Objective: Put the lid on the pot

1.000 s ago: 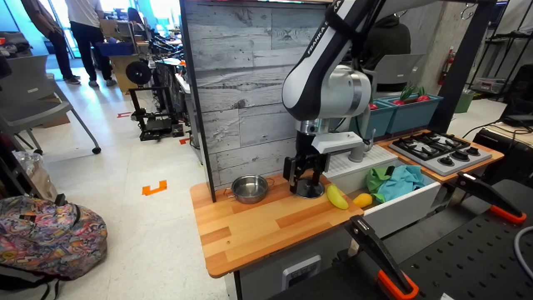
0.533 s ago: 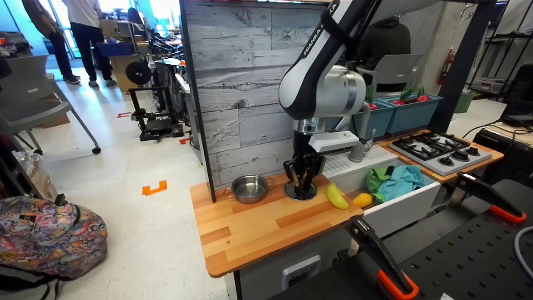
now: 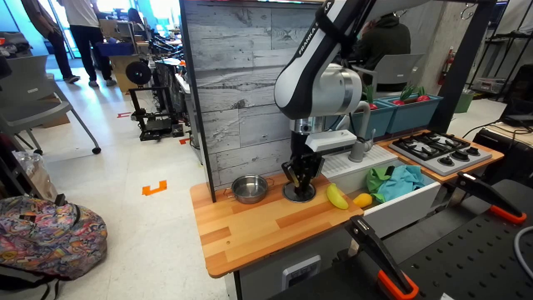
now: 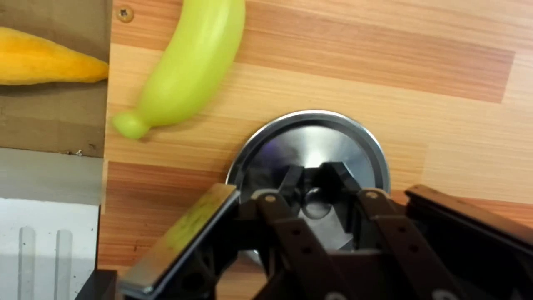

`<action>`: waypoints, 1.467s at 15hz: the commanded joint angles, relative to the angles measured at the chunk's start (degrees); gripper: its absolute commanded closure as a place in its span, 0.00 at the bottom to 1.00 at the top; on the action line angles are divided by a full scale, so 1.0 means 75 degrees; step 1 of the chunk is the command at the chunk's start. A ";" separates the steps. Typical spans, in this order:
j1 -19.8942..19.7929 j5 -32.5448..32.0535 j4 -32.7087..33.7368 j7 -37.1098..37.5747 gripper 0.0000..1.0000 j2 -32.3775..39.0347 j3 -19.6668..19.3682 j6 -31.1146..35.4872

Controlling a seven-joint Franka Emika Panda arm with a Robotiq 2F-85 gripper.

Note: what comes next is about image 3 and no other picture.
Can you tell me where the white toy sink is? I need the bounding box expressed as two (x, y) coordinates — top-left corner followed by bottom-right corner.
(320, 143), (443, 240)

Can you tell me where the grey wood backsplash panel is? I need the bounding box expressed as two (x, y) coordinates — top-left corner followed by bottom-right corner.
(178, 0), (330, 203)

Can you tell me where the dark round pot lid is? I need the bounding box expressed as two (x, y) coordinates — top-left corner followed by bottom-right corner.
(281, 180), (318, 203)

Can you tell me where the red fire extinguisher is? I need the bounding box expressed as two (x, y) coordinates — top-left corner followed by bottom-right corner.
(441, 46), (458, 88)

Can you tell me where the yellow toy banana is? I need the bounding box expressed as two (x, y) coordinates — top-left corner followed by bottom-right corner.
(325, 181), (351, 211)

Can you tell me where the person in white shirt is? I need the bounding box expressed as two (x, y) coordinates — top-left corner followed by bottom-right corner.
(57, 0), (118, 88)

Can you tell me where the wooden countertop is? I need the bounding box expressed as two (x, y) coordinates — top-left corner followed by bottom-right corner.
(188, 171), (366, 280)

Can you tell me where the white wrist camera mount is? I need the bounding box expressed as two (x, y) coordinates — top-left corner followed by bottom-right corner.
(303, 128), (358, 155)

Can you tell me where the grey folding chair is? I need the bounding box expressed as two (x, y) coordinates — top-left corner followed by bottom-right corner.
(0, 53), (103, 158)

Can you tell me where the blue cloth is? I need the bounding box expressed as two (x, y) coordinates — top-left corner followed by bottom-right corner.
(378, 163), (433, 203)

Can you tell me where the grey cable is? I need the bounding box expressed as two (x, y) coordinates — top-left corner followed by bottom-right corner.
(511, 223), (533, 280)

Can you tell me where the toy kitchen cabinet front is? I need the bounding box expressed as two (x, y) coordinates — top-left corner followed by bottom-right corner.
(231, 226), (368, 300)

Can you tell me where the green cloth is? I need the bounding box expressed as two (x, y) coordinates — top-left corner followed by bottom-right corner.
(363, 163), (400, 205)

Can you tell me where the black orange bar clamp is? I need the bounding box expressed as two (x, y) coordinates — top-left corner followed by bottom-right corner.
(450, 171), (528, 226)
(343, 215), (421, 300)

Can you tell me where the teal planter box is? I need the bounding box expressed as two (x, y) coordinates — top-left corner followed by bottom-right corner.
(350, 101), (398, 141)
(385, 93), (445, 136)

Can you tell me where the grey toy faucet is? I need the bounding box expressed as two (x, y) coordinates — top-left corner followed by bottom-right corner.
(346, 100), (375, 165)

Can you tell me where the black frame pillar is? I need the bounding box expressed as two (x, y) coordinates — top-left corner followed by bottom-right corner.
(428, 0), (498, 135)

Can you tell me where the seated person in dark hoodie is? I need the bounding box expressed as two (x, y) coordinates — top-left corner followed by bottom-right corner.
(353, 11), (413, 73)

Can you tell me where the red toy radish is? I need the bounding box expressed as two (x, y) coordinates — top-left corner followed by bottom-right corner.
(361, 81), (380, 111)
(393, 81), (433, 108)

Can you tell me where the orange toy carrot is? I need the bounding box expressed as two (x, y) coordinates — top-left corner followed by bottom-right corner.
(351, 191), (375, 210)

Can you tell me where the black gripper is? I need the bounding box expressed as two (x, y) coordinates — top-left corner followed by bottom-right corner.
(280, 131), (326, 191)

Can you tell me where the small steel pot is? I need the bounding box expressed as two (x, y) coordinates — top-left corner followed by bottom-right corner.
(230, 173), (270, 205)

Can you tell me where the person in dark clothes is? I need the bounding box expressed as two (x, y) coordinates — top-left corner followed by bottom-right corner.
(20, 0), (83, 86)

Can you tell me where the colourful patterned backpack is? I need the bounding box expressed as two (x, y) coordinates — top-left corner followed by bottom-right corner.
(0, 193), (110, 283)

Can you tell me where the orange floor marker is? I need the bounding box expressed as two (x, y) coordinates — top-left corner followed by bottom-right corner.
(140, 178), (170, 198)

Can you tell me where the grey toy stove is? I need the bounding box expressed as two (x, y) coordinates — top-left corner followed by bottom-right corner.
(390, 130), (493, 178)

